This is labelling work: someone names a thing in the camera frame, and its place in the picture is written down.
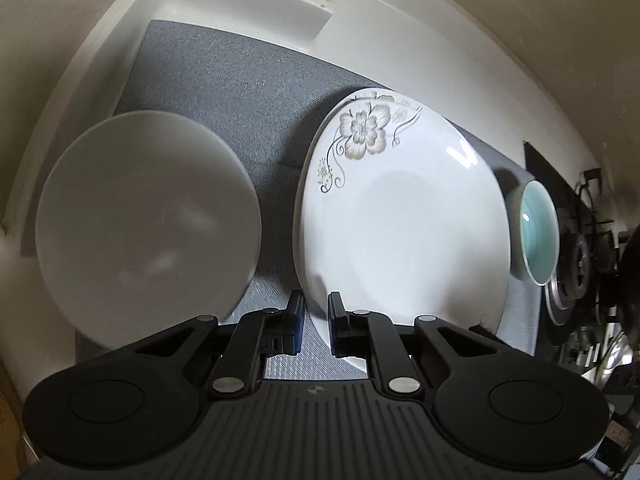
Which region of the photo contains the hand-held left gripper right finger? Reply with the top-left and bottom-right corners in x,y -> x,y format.
326,293 -> 502,402

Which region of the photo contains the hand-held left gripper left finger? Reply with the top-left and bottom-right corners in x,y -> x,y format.
129,290 -> 306,403

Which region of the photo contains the white floral plate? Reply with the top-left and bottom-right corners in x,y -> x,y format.
294,88 -> 512,367

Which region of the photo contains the plain white plate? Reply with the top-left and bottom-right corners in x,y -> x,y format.
35,109 -> 262,351

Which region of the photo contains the teal glazed bowl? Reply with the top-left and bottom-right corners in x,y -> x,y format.
505,180 -> 560,287

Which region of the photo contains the metal stove burner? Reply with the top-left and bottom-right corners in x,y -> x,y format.
544,232 -> 593,328

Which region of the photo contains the grey fabric mat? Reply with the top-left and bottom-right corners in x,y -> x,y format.
75,20 -> 543,381

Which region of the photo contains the black gas stove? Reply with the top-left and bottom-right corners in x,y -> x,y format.
522,141 -> 640,461

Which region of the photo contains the black stove grate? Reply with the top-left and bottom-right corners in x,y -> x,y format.
575,170 -> 640,321

